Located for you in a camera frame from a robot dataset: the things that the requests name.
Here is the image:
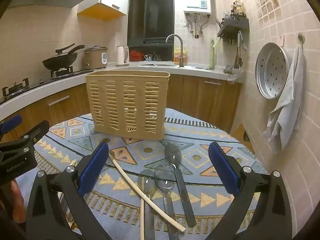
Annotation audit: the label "cream chopstick long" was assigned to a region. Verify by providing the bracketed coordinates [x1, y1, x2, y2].
[108, 152, 187, 233]

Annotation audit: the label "spoon with black handle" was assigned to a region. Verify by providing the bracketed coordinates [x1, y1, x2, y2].
[164, 143, 196, 227]

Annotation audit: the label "steel kitchen sink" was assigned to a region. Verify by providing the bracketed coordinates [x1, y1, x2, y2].
[139, 63, 211, 70]

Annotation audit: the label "hanging ladle utensils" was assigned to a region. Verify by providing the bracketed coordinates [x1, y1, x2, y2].
[224, 31, 247, 85]

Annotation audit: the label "person's left hand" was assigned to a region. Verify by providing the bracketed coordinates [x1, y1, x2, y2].
[10, 180, 26, 224]

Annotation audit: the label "black gas stove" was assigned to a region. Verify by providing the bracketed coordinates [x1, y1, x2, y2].
[0, 65, 94, 106]

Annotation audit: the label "black wok with lid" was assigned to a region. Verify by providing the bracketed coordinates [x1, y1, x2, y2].
[42, 44, 85, 71]

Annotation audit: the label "wooden cutting board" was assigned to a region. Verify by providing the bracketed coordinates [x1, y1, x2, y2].
[231, 124, 255, 154]

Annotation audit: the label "cream chopstick short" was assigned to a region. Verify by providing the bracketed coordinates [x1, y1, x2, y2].
[140, 198, 145, 240]

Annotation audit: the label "grey hanging towel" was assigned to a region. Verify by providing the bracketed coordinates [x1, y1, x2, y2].
[263, 44, 305, 153]

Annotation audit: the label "brown rice cooker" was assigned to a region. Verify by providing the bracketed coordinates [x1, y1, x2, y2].
[81, 46, 108, 70]

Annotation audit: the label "beige slotted utensil basket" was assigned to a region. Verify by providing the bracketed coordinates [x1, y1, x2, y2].
[86, 70, 170, 140]

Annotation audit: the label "white pink electric kettle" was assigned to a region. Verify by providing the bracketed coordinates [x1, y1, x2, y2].
[116, 46, 129, 66]

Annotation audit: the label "red container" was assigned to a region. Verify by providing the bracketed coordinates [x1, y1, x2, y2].
[129, 50, 145, 62]

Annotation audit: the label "perforated steel steamer tray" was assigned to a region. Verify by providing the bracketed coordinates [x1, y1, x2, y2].
[255, 42, 292, 100]

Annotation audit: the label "white patterned cup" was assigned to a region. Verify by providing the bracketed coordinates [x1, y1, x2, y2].
[144, 54, 153, 61]

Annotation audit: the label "green loofah scrubber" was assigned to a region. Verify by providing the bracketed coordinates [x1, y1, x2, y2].
[209, 39, 215, 69]

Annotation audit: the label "chrome sink faucet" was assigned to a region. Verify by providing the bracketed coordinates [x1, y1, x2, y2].
[164, 34, 186, 68]

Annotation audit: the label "yellow oil bottle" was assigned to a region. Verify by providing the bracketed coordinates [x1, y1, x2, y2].
[174, 48, 187, 66]

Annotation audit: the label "steel spoon grey handle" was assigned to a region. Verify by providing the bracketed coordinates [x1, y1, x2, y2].
[138, 169, 157, 240]

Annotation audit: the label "white wall cabinet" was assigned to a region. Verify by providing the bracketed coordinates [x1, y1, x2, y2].
[78, 0, 129, 21]

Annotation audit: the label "black wall spice rack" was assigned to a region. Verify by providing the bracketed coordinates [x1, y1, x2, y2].
[216, 0, 249, 44]

